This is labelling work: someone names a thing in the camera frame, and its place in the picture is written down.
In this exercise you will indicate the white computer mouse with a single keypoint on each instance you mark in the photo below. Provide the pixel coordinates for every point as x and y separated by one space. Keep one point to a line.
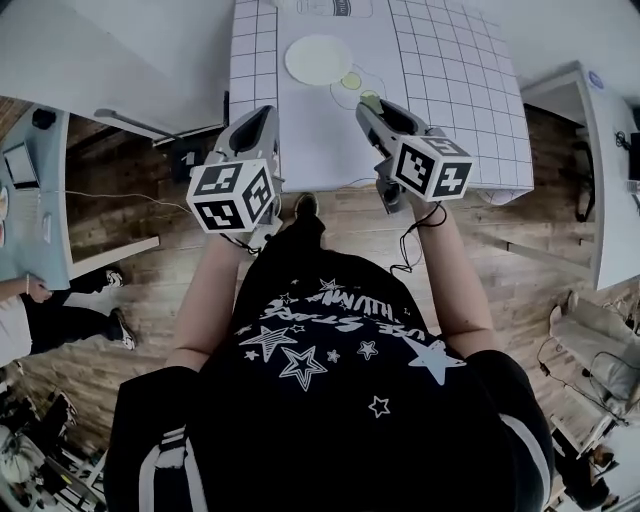
47 227

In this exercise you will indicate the pale blue desk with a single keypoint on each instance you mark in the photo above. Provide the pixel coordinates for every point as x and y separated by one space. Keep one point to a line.
55 250

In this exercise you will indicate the person's black star-print shirt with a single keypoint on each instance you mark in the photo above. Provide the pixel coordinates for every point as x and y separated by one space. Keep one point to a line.
325 425

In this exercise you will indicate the pale green round plate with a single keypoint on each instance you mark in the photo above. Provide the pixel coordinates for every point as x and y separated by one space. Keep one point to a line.
320 62

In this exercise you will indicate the small round black object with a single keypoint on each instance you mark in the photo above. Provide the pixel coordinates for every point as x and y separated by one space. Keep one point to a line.
44 119

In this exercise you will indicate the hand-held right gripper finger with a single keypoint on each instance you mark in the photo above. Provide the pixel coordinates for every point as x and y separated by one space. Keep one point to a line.
375 130
405 125

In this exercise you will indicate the person's right forearm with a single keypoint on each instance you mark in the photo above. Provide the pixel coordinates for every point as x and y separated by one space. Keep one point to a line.
450 280

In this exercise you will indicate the small plate with food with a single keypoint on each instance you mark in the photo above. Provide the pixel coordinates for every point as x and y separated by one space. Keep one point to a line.
2 234
3 202

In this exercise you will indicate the person's left forearm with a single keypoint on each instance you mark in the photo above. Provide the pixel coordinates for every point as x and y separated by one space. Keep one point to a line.
205 300

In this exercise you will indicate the person's black trousers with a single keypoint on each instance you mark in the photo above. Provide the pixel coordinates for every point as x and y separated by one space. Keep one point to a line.
302 240

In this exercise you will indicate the white grid tablecloth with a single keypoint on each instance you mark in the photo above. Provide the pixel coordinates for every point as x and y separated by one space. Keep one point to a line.
460 100

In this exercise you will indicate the long white desk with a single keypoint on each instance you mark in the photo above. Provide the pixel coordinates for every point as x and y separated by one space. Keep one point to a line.
610 200

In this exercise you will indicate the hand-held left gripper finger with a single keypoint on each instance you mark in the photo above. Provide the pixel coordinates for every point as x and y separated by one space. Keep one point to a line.
229 145
272 142

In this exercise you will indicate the person's left black shoe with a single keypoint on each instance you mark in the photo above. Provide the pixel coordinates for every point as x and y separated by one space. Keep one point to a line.
306 205

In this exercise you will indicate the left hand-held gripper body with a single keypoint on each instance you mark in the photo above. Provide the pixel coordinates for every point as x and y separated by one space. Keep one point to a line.
220 215

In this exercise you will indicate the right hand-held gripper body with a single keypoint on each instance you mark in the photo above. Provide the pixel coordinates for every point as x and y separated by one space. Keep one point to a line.
415 170

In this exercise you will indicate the white printed mat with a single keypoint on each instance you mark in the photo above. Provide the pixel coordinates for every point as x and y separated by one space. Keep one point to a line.
320 130

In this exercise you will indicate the open laptop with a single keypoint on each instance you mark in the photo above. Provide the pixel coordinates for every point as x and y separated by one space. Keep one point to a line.
20 165

